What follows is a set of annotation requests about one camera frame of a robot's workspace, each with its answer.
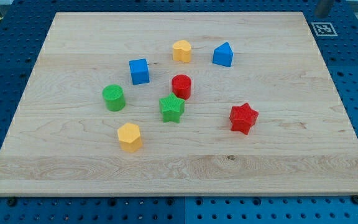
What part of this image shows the green star block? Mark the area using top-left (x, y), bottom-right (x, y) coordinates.
top-left (159, 92), bottom-right (185, 123)

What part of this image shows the light wooden board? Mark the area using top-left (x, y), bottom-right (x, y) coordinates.
top-left (0, 12), bottom-right (358, 197)

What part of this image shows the red cylinder block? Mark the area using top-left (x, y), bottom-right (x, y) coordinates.
top-left (171, 74), bottom-right (191, 100)

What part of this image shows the yellow hexagon block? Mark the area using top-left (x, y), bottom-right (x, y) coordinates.
top-left (117, 123), bottom-right (142, 153)

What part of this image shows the blue cube block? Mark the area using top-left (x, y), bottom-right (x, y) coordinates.
top-left (129, 58), bottom-right (150, 85)

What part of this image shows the yellow heart block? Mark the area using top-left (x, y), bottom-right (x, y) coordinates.
top-left (172, 40), bottom-right (191, 63)

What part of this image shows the red star block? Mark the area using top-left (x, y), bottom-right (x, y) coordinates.
top-left (229, 103), bottom-right (259, 135)

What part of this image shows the green cylinder block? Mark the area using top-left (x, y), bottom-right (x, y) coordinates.
top-left (102, 84), bottom-right (126, 111)

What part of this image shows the blue triangular prism block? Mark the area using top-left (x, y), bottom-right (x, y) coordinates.
top-left (213, 42), bottom-right (234, 67)

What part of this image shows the white fiducial marker tag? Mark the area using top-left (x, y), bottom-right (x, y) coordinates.
top-left (311, 22), bottom-right (337, 37)

